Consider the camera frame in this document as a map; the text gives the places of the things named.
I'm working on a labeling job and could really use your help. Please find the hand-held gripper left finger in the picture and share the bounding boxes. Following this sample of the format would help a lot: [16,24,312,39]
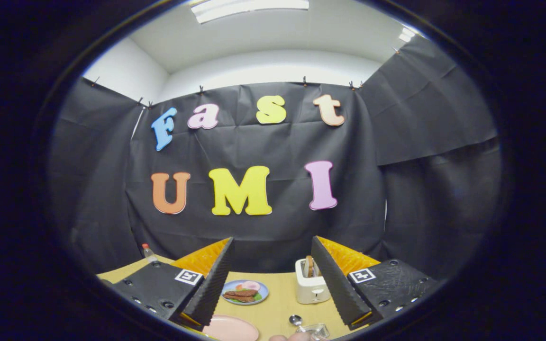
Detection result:
[107,237,235,332]

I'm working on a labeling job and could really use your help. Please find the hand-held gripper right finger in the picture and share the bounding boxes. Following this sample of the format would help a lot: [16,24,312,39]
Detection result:
[311,235,438,331]

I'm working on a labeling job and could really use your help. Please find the white toaster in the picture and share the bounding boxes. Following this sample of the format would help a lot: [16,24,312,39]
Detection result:
[295,258,331,305]

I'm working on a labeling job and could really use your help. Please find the clear perforated basket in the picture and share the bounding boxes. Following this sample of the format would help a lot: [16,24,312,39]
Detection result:
[299,323,330,341]

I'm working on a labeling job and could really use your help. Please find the pink plate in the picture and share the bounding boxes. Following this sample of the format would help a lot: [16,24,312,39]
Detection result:
[202,314,260,341]

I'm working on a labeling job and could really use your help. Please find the blue plate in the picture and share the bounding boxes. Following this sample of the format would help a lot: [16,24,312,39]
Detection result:
[221,279,270,305]

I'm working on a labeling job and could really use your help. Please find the long ceiling light panel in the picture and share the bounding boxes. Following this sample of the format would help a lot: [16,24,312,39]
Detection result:
[190,0,310,24]

